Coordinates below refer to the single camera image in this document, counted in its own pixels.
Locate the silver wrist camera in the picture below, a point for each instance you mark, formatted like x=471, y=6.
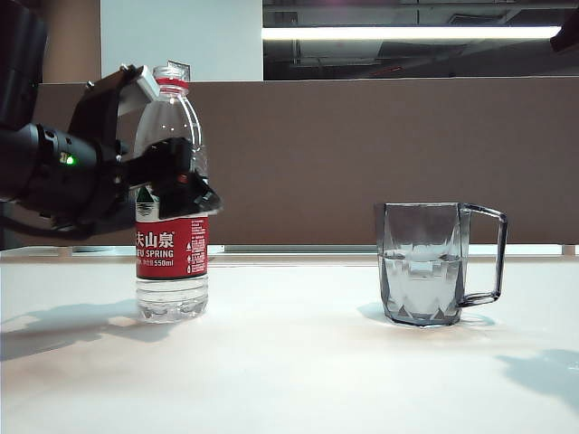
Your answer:
x=145, y=86

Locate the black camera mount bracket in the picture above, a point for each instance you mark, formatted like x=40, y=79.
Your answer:
x=92, y=108

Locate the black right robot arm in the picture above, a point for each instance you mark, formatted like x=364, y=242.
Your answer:
x=567, y=34

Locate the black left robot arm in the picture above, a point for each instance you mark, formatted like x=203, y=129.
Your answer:
x=36, y=167

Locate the small grey metal plate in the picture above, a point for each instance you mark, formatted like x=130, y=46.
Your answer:
x=182, y=68

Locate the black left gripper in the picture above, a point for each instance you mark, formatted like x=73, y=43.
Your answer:
x=108, y=194

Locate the aluminium partition base rail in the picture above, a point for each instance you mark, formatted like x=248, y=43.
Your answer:
x=294, y=249

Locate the brown desk partition panel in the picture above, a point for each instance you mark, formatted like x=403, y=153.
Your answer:
x=339, y=158

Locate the red label mineral water bottle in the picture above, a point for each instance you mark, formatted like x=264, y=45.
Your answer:
x=172, y=253

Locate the white ceiling light strip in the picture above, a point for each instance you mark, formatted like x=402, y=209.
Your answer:
x=407, y=32

